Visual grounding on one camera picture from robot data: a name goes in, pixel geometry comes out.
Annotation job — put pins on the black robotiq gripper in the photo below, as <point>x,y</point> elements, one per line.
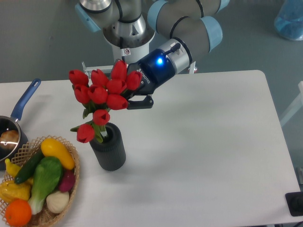
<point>156,69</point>

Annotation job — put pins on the red tulip bouquet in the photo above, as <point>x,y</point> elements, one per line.
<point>99,94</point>

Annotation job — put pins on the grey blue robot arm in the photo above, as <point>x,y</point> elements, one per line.
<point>158,38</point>

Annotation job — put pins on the dark grey ribbed vase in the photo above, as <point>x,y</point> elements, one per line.
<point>110,154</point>

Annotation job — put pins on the yellow squash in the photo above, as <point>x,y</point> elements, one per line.
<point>51,147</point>

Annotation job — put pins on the purple red radish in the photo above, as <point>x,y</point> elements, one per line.
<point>67,181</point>

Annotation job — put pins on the green bok choy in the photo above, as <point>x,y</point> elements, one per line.
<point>46,177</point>

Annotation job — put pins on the brown bread roll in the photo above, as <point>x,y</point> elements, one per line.
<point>9,139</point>

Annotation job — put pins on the dark green cucumber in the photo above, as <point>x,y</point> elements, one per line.
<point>28,169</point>

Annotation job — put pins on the white garlic bulb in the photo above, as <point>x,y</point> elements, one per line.
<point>57,201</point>

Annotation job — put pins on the small yellow banana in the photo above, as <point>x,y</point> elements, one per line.
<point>11,168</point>

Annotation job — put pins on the yellow corn cob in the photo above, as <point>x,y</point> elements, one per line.
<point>9,191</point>

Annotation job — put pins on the orange fruit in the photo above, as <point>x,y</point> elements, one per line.
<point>18,213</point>

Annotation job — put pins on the black device at edge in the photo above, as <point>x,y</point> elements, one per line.
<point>295,203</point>

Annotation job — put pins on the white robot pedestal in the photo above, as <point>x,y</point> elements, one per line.
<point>129,41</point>

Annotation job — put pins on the blue handled saucepan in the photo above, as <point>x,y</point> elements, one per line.
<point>8,123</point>

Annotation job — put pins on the white table leg frame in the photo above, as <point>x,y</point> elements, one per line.
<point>293,108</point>

